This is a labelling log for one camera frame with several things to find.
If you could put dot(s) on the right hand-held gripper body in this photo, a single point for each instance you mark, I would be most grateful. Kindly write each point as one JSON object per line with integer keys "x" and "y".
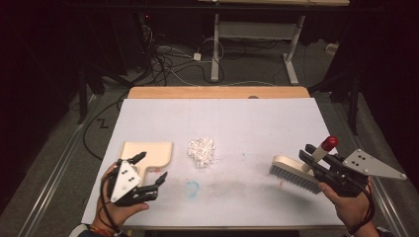
{"x": 342, "y": 179}

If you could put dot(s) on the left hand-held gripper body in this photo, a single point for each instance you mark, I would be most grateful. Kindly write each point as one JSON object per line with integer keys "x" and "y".
{"x": 124, "y": 179}

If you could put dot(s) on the cream wooden dustpan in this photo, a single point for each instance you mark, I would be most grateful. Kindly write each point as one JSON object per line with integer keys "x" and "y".
{"x": 158, "y": 154}

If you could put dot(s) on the person's right hand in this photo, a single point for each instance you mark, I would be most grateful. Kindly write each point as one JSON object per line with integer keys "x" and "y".
{"x": 349, "y": 207}

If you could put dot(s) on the person's left hand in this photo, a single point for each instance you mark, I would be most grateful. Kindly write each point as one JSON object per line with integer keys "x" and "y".
{"x": 120, "y": 212}

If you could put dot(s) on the white table cover sheet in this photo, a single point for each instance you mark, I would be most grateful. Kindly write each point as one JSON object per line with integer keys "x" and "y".
{"x": 247, "y": 131}

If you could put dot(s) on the black metal stand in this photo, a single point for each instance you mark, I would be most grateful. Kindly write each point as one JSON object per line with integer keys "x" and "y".
{"x": 81, "y": 98}

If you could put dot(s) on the white power strip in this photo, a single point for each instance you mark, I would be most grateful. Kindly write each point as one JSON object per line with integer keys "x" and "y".
{"x": 331, "y": 48}

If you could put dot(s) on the white power adapter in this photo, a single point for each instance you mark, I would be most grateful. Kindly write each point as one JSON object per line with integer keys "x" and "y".
{"x": 197, "y": 56}

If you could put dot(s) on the white-legged desk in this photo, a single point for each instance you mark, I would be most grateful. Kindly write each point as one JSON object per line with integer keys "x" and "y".
{"x": 215, "y": 49}

